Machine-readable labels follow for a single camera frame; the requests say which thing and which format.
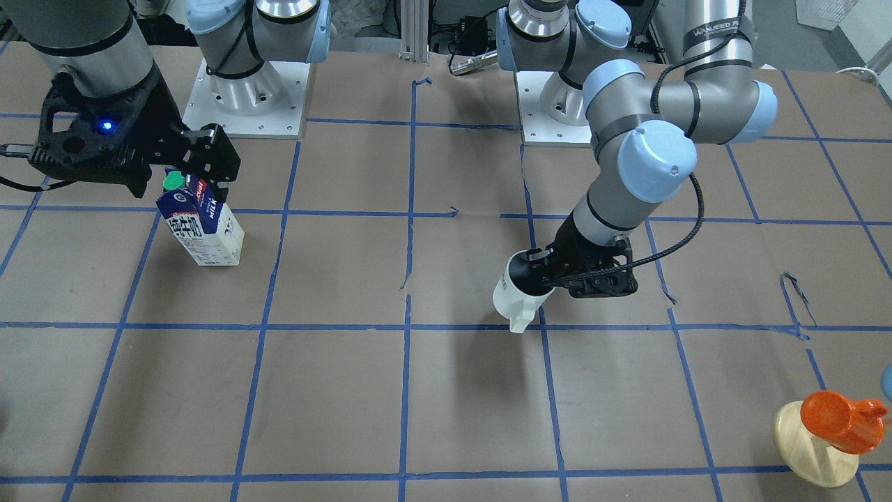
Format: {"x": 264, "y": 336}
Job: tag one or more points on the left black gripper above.
{"x": 575, "y": 245}

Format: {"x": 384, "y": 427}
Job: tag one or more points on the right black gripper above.
{"x": 159, "y": 111}

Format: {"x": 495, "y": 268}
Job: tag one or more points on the white ribbed mug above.
{"x": 519, "y": 293}

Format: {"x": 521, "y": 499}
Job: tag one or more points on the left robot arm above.
{"x": 643, "y": 132}

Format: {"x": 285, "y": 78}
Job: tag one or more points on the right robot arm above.
{"x": 102, "y": 44}

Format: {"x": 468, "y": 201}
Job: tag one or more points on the blue white milk carton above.
{"x": 203, "y": 225}

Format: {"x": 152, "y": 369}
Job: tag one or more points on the wooden mug tree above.
{"x": 808, "y": 456}

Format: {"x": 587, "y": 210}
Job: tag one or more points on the orange mug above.
{"x": 852, "y": 426}

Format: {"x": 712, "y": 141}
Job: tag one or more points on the blue mug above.
{"x": 886, "y": 382}

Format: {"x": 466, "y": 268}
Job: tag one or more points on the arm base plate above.
{"x": 267, "y": 105}
{"x": 551, "y": 111}

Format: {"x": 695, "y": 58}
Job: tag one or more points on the aluminium frame post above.
{"x": 414, "y": 28}

